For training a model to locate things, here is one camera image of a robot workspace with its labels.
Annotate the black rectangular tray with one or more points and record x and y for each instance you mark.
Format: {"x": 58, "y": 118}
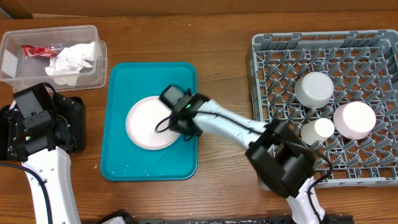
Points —
{"x": 17, "y": 143}

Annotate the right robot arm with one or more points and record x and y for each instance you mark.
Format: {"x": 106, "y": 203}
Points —
{"x": 282, "y": 163}

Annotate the red snack wrapper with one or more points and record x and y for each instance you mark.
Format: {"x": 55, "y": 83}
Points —
{"x": 35, "y": 51}

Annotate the pink saucer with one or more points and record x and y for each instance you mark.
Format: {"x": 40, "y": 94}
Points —
{"x": 354, "y": 120}

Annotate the grey small bowl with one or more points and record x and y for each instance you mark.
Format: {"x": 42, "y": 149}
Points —
{"x": 314, "y": 90}

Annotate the teal serving tray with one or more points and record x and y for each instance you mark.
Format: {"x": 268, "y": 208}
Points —
{"x": 121, "y": 159}

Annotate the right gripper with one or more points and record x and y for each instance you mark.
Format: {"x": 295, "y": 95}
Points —
{"x": 173, "y": 127}

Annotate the small white cup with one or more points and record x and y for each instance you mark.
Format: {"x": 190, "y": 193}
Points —
{"x": 317, "y": 131}

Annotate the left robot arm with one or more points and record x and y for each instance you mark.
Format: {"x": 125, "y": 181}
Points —
{"x": 48, "y": 168}

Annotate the white napkin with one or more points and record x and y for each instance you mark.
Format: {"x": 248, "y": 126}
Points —
{"x": 64, "y": 66}
{"x": 79, "y": 55}

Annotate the large pink plate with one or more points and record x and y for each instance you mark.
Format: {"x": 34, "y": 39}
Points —
{"x": 142, "y": 120}

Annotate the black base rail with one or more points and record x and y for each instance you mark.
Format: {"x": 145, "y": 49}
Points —
{"x": 129, "y": 219}

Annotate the clear plastic bin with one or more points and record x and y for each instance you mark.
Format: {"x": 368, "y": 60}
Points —
{"x": 21, "y": 71}

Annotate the grey dishwasher rack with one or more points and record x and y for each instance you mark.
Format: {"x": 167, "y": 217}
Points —
{"x": 362, "y": 65}

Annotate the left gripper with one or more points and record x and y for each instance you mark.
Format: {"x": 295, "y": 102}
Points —
{"x": 69, "y": 126}

